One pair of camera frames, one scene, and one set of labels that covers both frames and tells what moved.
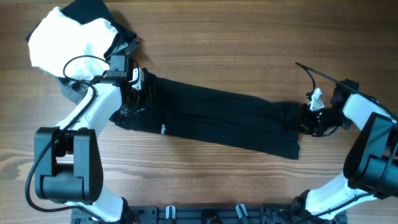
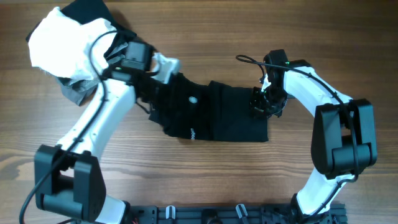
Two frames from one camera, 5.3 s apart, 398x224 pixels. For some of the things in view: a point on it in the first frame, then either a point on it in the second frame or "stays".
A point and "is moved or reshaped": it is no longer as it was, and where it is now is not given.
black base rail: x=212 y=214 stays
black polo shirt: x=273 y=127 is moved or reshaped
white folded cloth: x=60 y=44 stays
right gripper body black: x=316 y=121 → x=268 y=102
